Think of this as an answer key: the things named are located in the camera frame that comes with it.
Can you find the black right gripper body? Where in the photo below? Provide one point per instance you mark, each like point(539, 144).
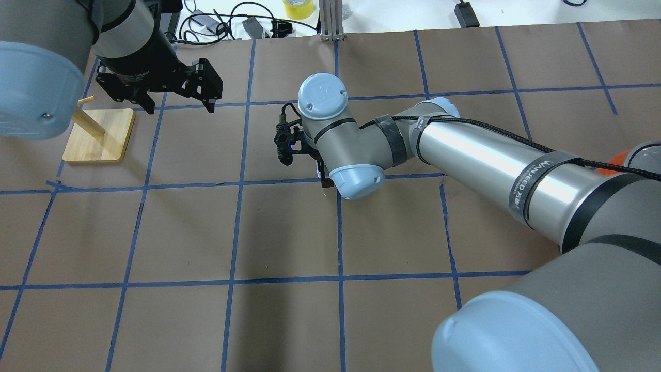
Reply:
point(325, 179)

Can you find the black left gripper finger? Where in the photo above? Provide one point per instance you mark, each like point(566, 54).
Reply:
point(143, 100)
point(209, 85)

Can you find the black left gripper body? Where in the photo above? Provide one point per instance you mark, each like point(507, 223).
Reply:
point(142, 59)

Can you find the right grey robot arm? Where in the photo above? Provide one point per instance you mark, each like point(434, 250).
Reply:
point(594, 308)

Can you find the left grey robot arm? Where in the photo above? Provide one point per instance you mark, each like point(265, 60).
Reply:
point(44, 51)

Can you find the wooden mug tree stand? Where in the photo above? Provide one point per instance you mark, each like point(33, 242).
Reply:
point(98, 135)

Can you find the black power brick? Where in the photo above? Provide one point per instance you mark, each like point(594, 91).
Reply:
point(254, 28)

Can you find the yellow tape roll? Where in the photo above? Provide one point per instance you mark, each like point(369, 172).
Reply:
point(298, 9)

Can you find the black power adapter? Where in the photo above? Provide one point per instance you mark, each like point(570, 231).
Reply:
point(465, 15)

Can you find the orange tin can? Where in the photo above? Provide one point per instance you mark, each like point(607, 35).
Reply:
point(618, 159)

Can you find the aluminium frame post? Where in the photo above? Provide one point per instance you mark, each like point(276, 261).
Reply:
point(331, 20)

